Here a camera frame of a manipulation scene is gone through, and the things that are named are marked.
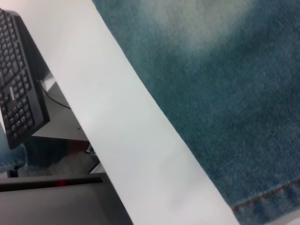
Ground blue denim cartoon-print shorts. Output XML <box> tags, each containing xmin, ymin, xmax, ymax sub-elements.
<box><xmin>91</xmin><ymin>0</ymin><xmax>300</xmax><ymax>225</ymax></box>

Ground grey office desk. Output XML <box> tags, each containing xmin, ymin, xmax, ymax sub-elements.
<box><xmin>31</xmin><ymin>70</ymin><xmax>90</xmax><ymax>142</ymax></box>

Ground black computer keyboard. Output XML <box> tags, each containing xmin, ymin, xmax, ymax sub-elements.
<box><xmin>0</xmin><ymin>8</ymin><xmax>51</xmax><ymax>150</ymax></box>

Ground person's leg in jeans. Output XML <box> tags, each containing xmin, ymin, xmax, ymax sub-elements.
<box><xmin>0</xmin><ymin>121</ymin><xmax>29</xmax><ymax>174</ymax></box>

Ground thin black keyboard cable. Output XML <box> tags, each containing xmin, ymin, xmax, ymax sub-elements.
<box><xmin>36</xmin><ymin>79</ymin><xmax>71</xmax><ymax>109</ymax></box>

